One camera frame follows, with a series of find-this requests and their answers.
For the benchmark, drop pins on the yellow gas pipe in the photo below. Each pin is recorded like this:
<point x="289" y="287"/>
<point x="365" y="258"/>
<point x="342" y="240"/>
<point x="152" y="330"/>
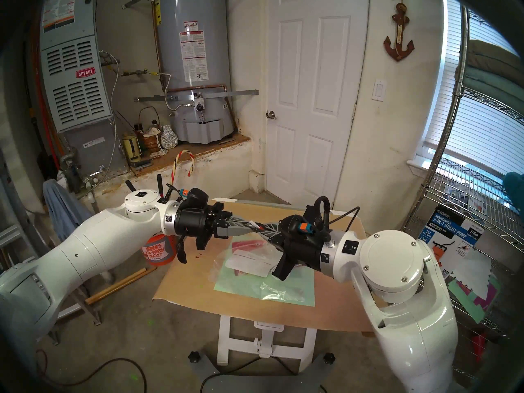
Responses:
<point x="137" y="73"/>

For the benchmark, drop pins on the long red carton box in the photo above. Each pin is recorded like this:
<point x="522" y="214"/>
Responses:
<point x="245" y="245"/>

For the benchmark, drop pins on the yellow metal can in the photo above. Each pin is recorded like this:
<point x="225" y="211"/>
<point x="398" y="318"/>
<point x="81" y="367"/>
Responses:
<point x="132" y="147"/>

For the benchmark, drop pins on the white window blinds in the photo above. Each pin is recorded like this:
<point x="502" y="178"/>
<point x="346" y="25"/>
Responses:
<point x="487" y="142"/>

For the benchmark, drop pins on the foil wrapped lump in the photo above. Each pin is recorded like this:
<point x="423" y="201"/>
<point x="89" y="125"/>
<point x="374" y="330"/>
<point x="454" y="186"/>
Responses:
<point x="169" y="137"/>

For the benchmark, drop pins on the grey water heater tank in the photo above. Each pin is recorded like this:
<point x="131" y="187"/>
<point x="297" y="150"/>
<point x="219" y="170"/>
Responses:
<point x="213" y="48"/>

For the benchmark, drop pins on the green and pink papers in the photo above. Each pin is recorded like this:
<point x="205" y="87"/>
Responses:
<point x="470" y="302"/>

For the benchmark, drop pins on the white light switch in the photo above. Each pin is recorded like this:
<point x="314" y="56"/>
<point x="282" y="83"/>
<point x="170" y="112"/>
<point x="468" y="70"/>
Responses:
<point x="379" y="90"/>

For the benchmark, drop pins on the metal door knob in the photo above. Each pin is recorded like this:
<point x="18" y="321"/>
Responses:
<point x="270" y="115"/>

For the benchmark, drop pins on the white folding table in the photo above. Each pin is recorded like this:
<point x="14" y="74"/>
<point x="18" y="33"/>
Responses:
<point x="266" y="347"/>

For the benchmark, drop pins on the light green paper mat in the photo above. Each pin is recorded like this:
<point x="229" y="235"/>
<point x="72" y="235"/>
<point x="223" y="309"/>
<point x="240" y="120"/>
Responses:
<point x="229" y="287"/>

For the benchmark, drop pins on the clear ziplock bag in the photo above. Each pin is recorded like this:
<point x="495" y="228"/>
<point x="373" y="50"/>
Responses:
<point x="282" y="292"/>

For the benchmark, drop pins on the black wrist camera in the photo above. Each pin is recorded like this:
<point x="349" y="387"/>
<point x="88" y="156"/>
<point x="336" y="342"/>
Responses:
<point x="198" y="196"/>
<point x="297" y="223"/>

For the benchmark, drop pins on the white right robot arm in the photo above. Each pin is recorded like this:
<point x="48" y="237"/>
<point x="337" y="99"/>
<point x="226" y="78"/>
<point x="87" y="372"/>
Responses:
<point x="393" y="265"/>

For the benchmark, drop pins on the striped candy cane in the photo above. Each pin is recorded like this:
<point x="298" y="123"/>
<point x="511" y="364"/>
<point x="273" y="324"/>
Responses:
<point x="175" y="167"/>

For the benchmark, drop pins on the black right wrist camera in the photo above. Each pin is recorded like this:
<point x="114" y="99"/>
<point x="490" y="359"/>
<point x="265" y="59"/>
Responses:
<point x="297" y="223"/>

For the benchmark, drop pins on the white scalloped paper sheet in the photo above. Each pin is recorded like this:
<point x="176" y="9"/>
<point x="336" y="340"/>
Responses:
<point x="475" y="269"/>

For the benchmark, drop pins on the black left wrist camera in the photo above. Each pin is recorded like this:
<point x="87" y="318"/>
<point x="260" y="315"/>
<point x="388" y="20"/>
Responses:
<point x="198" y="196"/>

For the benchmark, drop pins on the grey green folded cushion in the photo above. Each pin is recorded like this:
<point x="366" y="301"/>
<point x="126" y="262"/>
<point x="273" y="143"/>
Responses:
<point x="491" y="81"/>

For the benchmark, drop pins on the aluminium ladder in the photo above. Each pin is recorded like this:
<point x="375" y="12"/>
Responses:
<point x="8" y="236"/>

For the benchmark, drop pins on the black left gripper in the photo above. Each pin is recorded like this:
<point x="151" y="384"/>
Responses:
<point x="192" y="223"/>

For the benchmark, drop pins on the long wooden stick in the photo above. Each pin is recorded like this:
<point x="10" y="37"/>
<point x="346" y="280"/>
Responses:
<point x="118" y="285"/>

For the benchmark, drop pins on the white panel door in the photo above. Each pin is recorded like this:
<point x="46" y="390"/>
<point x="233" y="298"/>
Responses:
<point x="315" y="109"/>

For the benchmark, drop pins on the blue cloth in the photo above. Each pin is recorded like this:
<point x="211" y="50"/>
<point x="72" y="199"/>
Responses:
<point x="61" y="208"/>

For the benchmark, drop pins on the red plastic object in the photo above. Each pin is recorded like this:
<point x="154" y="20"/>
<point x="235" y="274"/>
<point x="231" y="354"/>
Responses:
<point x="478" y="347"/>

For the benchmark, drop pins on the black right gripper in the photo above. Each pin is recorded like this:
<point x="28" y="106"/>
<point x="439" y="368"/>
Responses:
<point x="305" y="251"/>

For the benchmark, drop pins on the orange plastic bucket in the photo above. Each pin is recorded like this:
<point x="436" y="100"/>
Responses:
<point x="159" y="253"/>

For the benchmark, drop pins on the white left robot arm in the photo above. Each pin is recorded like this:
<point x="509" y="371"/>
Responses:
<point x="82" y="253"/>

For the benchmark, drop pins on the brown anchor wall decoration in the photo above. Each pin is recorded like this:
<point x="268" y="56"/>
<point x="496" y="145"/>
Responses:
<point x="398" y="52"/>

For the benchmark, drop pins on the grey Bryant furnace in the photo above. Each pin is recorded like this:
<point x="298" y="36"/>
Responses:
<point x="77" y="89"/>

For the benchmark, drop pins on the utility pump carton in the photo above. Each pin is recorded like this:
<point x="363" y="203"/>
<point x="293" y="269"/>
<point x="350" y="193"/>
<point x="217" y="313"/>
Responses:
<point x="454" y="228"/>

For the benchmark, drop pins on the teal cloth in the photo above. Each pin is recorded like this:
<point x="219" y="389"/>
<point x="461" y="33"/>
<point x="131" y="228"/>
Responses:
<point x="516" y="189"/>

